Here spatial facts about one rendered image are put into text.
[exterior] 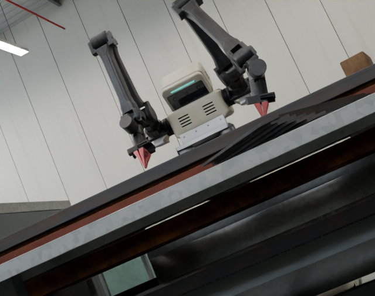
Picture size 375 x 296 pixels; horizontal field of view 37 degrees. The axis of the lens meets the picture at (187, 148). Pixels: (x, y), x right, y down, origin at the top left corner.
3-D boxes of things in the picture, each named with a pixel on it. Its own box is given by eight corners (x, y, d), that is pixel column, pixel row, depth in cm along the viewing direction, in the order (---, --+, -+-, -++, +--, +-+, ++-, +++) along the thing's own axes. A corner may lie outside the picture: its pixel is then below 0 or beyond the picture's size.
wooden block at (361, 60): (372, 69, 129) (362, 50, 130) (348, 81, 132) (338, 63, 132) (378, 73, 140) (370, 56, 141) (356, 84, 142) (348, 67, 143)
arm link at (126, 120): (145, 113, 236) (127, 121, 238) (131, 99, 227) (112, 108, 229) (150, 134, 229) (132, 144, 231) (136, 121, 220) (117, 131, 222)
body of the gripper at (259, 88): (275, 97, 187) (271, 75, 187) (245, 103, 189) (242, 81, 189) (276, 99, 193) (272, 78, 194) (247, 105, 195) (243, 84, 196)
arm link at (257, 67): (249, 46, 194) (230, 61, 194) (251, 36, 183) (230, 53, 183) (271, 71, 193) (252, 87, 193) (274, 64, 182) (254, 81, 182)
